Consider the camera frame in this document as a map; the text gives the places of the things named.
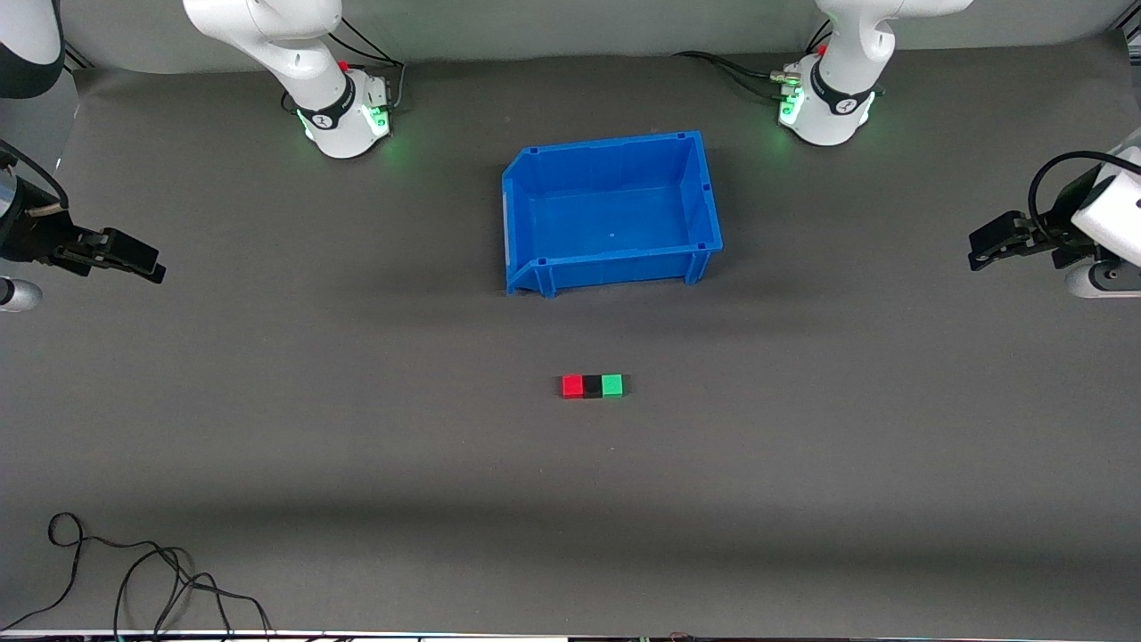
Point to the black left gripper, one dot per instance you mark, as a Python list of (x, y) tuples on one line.
[(1058, 234)]

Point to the small black cube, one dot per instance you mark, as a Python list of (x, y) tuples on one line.
[(593, 386)]

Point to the small red cube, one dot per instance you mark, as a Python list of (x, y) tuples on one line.
[(571, 386)]

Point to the dark grey table mat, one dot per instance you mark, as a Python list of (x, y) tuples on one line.
[(570, 499)]

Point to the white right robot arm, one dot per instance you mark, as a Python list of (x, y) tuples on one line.
[(294, 53)]

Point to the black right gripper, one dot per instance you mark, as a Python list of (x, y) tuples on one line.
[(34, 235)]

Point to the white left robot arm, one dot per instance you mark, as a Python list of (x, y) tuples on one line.
[(847, 53)]

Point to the blue plastic storage bin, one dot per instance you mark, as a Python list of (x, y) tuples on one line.
[(615, 223)]

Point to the small green cube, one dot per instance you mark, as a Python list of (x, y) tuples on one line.
[(612, 384)]

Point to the aluminium frame rail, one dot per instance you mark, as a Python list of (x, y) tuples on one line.
[(76, 53), (1128, 34)]

